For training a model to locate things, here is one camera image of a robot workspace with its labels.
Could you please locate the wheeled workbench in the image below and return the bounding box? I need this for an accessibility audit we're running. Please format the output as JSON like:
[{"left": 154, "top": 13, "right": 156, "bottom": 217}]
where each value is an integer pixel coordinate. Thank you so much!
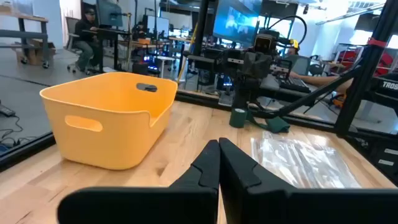
[{"left": 0, "top": 12, "right": 50, "bottom": 69}]

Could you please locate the office chair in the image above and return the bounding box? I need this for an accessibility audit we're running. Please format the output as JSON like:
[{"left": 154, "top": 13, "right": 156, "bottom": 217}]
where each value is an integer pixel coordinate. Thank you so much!
[{"left": 65, "top": 17, "right": 94, "bottom": 75}]

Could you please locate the clear plastic zip bag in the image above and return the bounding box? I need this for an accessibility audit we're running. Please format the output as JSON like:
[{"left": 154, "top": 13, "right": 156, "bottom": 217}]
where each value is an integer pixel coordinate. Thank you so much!
[{"left": 250, "top": 131, "right": 363, "bottom": 189}]

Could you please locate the person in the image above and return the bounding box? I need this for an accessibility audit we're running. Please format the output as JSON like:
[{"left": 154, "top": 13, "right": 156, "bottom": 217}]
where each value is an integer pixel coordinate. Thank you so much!
[
  {"left": 287, "top": 39, "right": 355, "bottom": 94},
  {"left": 73, "top": 7, "right": 102, "bottom": 74}
]

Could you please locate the large display screen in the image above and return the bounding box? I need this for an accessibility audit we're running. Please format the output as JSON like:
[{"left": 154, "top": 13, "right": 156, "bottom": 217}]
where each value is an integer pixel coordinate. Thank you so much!
[{"left": 213, "top": 0, "right": 264, "bottom": 47}]

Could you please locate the computer monitor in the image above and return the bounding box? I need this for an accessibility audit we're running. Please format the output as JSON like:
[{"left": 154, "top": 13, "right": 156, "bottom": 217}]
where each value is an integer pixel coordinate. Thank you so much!
[{"left": 96, "top": 0, "right": 124, "bottom": 29}]

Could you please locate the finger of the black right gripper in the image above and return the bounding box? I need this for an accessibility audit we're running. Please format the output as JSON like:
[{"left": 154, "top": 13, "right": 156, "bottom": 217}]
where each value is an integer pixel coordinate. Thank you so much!
[
  {"left": 257, "top": 51, "right": 273, "bottom": 78},
  {"left": 242, "top": 51, "right": 258, "bottom": 78}
]

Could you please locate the black desk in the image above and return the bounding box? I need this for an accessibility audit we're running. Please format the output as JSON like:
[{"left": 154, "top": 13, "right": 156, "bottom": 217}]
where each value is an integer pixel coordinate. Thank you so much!
[{"left": 82, "top": 27, "right": 133, "bottom": 74}]

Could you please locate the white round stool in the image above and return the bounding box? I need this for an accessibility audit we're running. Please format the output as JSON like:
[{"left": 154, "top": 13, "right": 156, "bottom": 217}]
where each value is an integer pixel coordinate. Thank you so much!
[{"left": 155, "top": 55, "right": 177, "bottom": 78}]

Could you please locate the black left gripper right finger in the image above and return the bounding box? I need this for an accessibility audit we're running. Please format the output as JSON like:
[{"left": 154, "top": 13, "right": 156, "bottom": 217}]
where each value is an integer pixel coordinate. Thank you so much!
[{"left": 219, "top": 138, "right": 398, "bottom": 224}]

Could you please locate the cardboard box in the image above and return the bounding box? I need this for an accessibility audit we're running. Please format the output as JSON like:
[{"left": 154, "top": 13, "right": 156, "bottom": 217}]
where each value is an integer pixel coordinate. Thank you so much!
[{"left": 15, "top": 39, "right": 57, "bottom": 66}]

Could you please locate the black desk keyboard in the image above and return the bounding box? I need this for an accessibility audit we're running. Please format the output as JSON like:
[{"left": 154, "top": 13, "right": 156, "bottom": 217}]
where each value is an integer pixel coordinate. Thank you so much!
[{"left": 276, "top": 76, "right": 312, "bottom": 94}]

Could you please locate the yellow plastic bin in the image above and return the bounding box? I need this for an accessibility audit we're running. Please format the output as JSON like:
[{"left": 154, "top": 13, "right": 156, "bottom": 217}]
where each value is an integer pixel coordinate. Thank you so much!
[{"left": 39, "top": 72, "right": 178, "bottom": 170}]

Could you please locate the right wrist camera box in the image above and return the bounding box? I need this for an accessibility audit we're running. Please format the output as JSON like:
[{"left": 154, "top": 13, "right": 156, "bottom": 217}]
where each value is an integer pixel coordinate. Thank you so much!
[{"left": 253, "top": 33, "right": 277, "bottom": 53}]

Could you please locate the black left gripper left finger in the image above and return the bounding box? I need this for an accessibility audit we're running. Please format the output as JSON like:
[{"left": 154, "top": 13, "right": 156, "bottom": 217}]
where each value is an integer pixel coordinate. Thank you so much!
[{"left": 57, "top": 139, "right": 221, "bottom": 224}]

